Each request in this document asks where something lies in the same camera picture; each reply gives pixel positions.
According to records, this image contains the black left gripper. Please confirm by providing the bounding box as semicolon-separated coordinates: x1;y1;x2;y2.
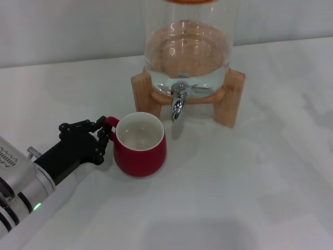
33;116;110;187

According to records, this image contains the red ceramic cup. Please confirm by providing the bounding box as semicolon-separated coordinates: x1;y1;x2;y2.
103;111;167;178

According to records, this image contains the chrome dispenser faucet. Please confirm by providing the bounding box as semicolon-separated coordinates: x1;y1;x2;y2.
170;81;214;122

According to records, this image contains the wooden dispenser stand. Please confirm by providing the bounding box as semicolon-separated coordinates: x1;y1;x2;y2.
131;69;247;129

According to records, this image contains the clear glass water dispenser jar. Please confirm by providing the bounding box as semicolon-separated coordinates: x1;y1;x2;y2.
144;0;232;96

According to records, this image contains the small silver cable connector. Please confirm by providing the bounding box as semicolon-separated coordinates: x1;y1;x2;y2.
27;146;40;159

